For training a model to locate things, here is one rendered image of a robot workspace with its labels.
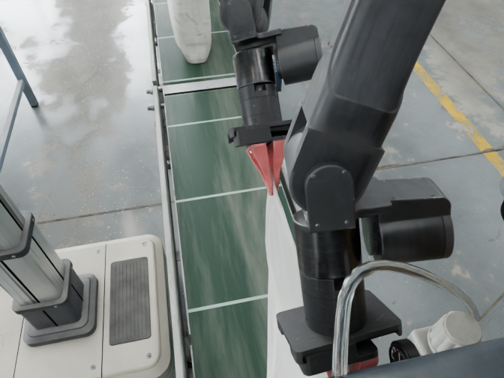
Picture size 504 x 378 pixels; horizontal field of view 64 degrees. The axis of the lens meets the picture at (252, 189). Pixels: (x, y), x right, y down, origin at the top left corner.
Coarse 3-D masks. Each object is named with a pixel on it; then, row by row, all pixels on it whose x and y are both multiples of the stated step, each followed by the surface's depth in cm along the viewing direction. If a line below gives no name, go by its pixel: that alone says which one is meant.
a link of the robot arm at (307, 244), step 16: (304, 224) 33; (368, 224) 34; (304, 240) 34; (320, 240) 33; (336, 240) 33; (352, 240) 33; (368, 240) 35; (304, 256) 34; (320, 256) 33; (336, 256) 33; (352, 256) 34; (304, 272) 35; (320, 272) 34; (336, 272) 33
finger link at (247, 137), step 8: (256, 128) 54; (264, 128) 54; (240, 136) 54; (248, 136) 54; (256, 136) 54; (264, 136) 54; (280, 136) 54; (240, 144) 54; (248, 144) 54; (272, 144) 55; (280, 144) 54; (272, 152) 56; (280, 152) 55; (272, 160) 59; (280, 160) 55; (272, 168) 59; (280, 168) 56
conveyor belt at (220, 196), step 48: (192, 96) 185; (192, 144) 163; (192, 192) 147; (240, 192) 147; (192, 240) 133; (240, 240) 133; (192, 288) 122; (240, 288) 122; (192, 336) 112; (240, 336) 112
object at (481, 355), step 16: (448, 352) 16; (464, 352) 16; (480, 352) 16; (496, 352) 16; (368, 368) 15; (384, 368) 15; (400, 368) 15; (416, 368) 15; (432, 368) 15; (448, 368) 15; (464, 368) 15; (480, 368) 15; (496, 368) 15
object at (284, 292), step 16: (272, 176) 57; (272, 208) 59; (272, 224) 61; (288, 224) 52; (272, 240) 64; (288, 240) 52; (272, 256) 66; (288, 256) 54; (272, 272) 69; (288, 272) 55; (272, 288) 68; (288, 288) 57; (272, 304) 67; (288, 304) 59; (272, 320) 66; (272, 336) 65; (272, 352) 64; (288, 352) 62; (272, 368) 62; (288, 368) 60
